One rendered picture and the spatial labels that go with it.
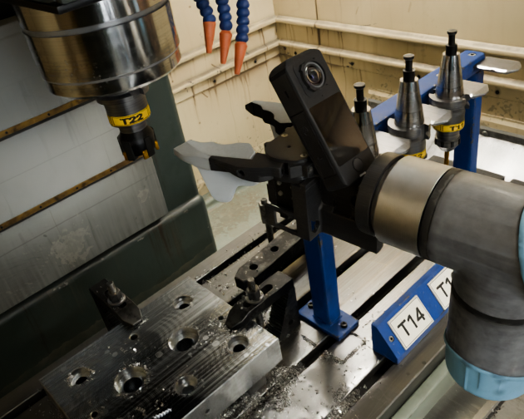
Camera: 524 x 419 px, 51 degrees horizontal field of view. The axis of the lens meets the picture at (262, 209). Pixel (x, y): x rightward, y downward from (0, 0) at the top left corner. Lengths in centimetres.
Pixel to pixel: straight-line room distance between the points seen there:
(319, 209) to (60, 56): 30
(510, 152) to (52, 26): 123
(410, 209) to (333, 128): 9
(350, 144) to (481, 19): 108
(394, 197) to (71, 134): 83
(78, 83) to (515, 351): 47
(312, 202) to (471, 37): 111
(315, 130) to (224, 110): 145
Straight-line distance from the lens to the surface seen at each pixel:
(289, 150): 48
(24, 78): 110
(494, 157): 157
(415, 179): 43
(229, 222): 182
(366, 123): 76
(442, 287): 99
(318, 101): 46
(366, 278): 106
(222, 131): 190
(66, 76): 61
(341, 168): 45
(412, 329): 93
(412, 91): 84
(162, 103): 130
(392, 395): 89
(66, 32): 59
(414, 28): 163
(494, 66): 108
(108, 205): 125
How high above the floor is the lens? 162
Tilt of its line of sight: 34 degrees down
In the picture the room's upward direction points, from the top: 11 degrees counter-clockwise
